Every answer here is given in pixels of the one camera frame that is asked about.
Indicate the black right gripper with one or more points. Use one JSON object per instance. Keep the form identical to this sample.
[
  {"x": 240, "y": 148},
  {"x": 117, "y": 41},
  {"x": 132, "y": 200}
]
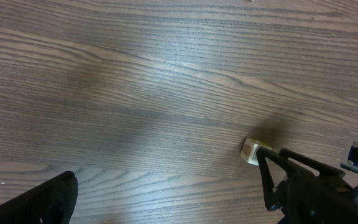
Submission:
[{"x": 304, "y": 197}]

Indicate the green B letter block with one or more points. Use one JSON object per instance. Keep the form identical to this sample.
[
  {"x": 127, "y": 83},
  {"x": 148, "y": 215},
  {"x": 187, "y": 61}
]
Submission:
[{"x": 249, "y": 149}]

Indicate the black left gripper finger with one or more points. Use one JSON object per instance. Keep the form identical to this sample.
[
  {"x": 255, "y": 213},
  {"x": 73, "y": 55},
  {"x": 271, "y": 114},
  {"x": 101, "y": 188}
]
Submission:
[{"x": 52, "y": 202}]

